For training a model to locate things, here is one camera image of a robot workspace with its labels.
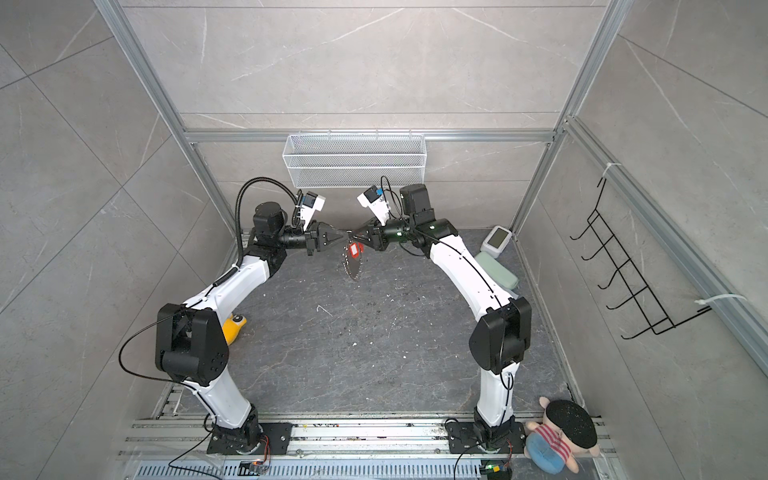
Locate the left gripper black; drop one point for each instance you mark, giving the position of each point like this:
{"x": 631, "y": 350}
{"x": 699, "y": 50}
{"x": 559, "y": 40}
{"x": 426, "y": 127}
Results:
{"x": 315, "y": 236}

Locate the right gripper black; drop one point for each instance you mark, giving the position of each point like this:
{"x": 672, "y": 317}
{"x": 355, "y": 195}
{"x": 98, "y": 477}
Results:
{"x": 377, "y": 235}

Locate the key with red tag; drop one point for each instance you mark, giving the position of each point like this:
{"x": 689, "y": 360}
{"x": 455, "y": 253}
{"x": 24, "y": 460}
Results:
{"x": 354, "y": 250}

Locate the grey key organizer red handle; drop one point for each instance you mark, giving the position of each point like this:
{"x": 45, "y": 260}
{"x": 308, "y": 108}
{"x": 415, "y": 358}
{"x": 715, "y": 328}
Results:
{"x": 352, "y": 266}

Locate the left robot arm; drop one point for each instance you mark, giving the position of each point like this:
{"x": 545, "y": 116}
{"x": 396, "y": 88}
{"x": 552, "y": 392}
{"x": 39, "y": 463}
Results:
{"x": 192, "y": 338}

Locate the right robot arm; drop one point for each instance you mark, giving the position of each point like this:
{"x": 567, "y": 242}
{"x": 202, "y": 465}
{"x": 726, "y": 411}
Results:
{"x": 502, "y": 331}

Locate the small allen key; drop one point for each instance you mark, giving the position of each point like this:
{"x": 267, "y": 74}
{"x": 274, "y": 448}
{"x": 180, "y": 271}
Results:
{"x": 320, "y": 308}

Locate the white digital timer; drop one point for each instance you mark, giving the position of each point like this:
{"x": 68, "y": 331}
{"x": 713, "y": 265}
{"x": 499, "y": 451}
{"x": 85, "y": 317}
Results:
{"x": 496, "y": 241}

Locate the green eyeglass case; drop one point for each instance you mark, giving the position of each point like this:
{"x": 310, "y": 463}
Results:
{"x": 502, "y": 276}

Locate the yellow plush toy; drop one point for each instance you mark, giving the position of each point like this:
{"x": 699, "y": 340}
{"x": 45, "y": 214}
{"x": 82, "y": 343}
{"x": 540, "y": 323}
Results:
{"x": 232, "y": 327}

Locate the boy plush doll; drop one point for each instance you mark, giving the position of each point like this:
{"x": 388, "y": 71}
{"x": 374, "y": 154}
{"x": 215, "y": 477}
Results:
{"x": 565, "y": 432}

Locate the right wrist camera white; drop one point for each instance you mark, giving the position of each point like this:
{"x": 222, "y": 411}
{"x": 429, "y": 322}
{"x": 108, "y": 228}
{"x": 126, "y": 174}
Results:
{"x": 374, "y": 199}

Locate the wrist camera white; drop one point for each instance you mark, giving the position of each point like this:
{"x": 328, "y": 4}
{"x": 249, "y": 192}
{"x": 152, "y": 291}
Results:
{"x": 374, "y": 199}
{"x": 309, "y": 203}

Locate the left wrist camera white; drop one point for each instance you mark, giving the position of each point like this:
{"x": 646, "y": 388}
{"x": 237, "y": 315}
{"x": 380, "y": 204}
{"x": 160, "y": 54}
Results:
{"x": 309, "y": 203}

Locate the white wire mesh basket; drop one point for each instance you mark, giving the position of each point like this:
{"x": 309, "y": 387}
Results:
{"x": 335, "y": 160}

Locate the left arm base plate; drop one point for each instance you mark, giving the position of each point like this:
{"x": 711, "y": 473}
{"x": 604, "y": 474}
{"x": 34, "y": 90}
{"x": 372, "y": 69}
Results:
{"x": 251, "y": 439}

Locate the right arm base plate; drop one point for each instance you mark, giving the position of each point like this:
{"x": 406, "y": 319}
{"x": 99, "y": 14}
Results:
{"x": 475, "y": 438}

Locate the black wire hook rack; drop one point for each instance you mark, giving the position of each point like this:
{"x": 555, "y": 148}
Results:
{"x": 656, "y": 319}

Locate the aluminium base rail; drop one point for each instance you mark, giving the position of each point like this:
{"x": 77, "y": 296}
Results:
{"x": 322, "y": 446}

